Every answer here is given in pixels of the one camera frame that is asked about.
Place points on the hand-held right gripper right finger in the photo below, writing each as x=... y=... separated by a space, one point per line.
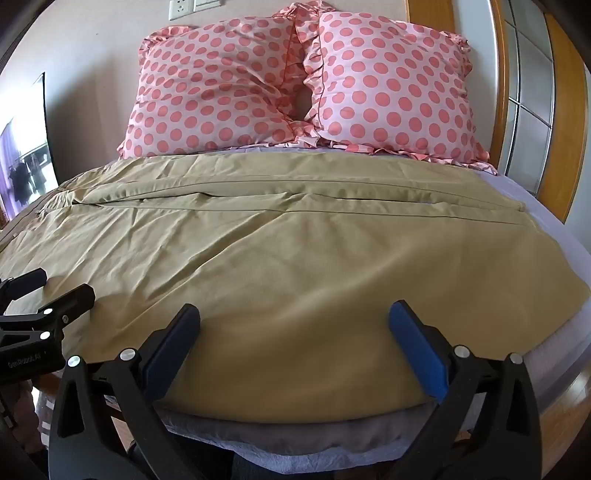
x=418 y=355

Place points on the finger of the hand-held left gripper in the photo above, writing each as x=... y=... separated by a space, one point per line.
x=25 y=281
x=69 y=302

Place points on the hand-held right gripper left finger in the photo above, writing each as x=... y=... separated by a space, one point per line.
x=168 y=355

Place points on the olive green bed sheet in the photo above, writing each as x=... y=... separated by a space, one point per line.
x=295 y=277

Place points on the grey blanket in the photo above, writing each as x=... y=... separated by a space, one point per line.
x=295 y=434

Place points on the bed with lavender sheet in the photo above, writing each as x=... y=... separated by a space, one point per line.
x=551 y=212

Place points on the pink polka dot pillow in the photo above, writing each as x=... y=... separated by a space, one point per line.
x=207 y=87
x=392 y=87

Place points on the wooden framed glass door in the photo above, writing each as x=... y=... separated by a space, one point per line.
x=531 y=69

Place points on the wall poster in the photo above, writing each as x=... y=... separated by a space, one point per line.
x=27 y=157

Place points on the white wall socket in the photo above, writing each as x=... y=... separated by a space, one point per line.
x=180 y=7

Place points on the white wall switch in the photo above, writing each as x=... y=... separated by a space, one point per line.
x=207 y=3

